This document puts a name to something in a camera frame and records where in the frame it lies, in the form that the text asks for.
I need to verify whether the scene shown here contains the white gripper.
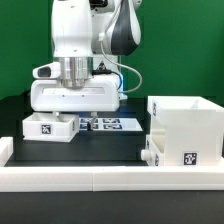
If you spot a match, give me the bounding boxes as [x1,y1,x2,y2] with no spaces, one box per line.
[31,75,119,130]

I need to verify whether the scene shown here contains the white drawer tray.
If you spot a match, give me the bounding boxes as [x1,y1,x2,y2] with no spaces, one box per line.
[22,112,79,142]
[141,135,165,166]

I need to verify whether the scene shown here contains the white front drawer tray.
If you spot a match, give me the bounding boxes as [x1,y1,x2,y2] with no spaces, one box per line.
[141,135,165,166]

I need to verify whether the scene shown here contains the white drawer housing box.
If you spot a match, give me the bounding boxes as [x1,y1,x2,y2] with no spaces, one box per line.
[147,96,224,166]

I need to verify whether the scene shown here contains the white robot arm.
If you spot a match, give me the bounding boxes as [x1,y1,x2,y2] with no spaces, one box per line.
[31,0,142,127]

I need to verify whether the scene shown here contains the marker tag sheet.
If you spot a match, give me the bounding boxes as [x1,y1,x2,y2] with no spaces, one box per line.
[78,116,144,132]

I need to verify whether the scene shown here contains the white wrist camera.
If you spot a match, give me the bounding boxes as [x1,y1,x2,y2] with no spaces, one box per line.
[33,62,61,79]

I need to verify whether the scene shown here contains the black cables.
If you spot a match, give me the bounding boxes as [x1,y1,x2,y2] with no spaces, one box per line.
[91,68,124,91]

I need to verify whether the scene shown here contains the grey thin cable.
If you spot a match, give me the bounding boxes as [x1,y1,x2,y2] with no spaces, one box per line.
[99,19,143,94]

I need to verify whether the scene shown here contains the white fence frame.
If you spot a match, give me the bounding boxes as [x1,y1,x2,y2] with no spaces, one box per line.
[0,137,224,192]

